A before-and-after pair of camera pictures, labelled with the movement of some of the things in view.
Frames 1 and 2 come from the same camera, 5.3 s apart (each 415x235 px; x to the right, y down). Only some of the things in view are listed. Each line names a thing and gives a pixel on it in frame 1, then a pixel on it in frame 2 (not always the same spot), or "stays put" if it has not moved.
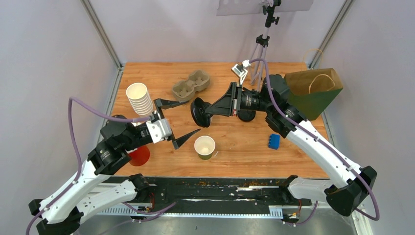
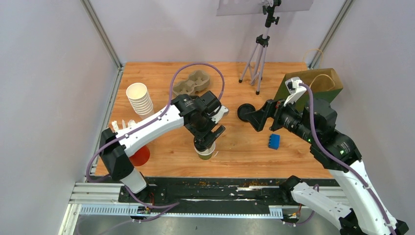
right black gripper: x=224 y=105 -> x=258 y=118
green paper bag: x=311 y=92 stays put
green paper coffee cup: x=204 y=146 stays put
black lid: x=246 y=115 stays put
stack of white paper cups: x=140 y=99 stays put
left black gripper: x=166 y=104 -> x=207 y=138
